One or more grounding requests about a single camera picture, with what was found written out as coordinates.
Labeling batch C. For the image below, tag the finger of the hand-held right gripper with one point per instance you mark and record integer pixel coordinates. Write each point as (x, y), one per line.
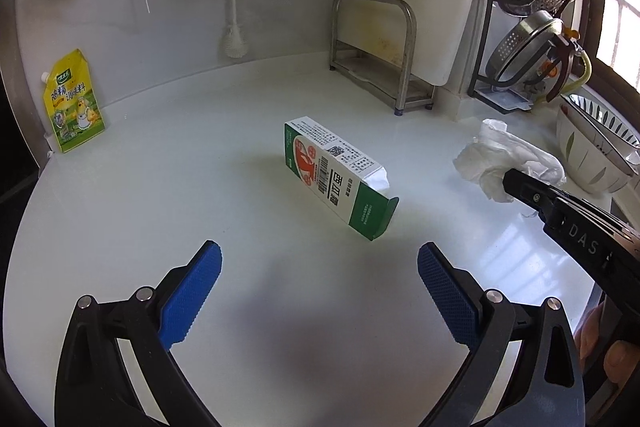
(525, 189)

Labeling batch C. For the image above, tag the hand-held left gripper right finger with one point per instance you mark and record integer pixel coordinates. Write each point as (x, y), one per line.
(445, 292)

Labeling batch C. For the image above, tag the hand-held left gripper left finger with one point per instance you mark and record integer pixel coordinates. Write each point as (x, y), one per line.
(195, 292)

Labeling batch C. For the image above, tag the white tissue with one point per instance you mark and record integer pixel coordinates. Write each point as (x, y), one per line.
(500, 152)

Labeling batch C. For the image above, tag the red green milk carton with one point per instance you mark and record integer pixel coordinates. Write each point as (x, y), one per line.
(330, 172)

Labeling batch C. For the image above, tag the person's right hand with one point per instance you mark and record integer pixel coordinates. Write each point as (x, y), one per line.
(617, 359)

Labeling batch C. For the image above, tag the white leaf pattern bowl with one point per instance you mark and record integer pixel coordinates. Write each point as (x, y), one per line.
(585, 162)

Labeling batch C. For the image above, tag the blue pattern bowl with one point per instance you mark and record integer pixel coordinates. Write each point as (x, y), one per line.
(610, 127)

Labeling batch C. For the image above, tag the metal cutting board rack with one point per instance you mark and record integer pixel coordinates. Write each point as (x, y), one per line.
(407, 57)

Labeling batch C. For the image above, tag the window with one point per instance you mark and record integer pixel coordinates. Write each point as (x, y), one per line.
(625, 32)

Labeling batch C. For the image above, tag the yellow seasoning pouch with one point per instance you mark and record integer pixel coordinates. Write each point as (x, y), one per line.
(75, 107)

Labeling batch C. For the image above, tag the white bottle brush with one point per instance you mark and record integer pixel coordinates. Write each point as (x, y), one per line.
(234, 32)

